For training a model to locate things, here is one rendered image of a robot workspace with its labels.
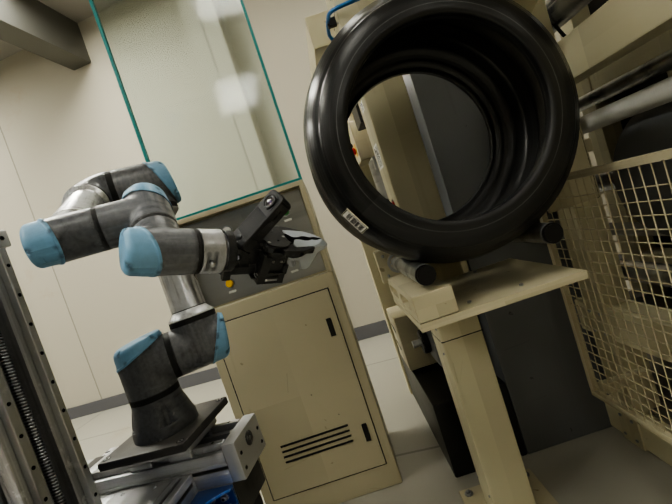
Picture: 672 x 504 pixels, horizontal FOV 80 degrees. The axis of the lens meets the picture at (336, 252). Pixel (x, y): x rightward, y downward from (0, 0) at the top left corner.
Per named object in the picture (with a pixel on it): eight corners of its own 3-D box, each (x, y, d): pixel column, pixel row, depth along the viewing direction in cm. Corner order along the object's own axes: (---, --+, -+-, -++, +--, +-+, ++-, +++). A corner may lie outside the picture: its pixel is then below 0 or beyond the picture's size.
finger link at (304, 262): (319, 263, 83) (279, 264, 78) (328, 238, 81) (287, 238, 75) (326, 271, 81) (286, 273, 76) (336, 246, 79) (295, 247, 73)
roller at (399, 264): (408, 259, 119) (399, 272, 119) (395, 251, 119) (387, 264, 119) (441, 272, 84) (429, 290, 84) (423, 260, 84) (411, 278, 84)
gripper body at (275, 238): (269, 261, 81) (210, 263, 74) (280, 223, 77) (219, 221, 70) (286, 283, 76) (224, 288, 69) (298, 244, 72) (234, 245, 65)
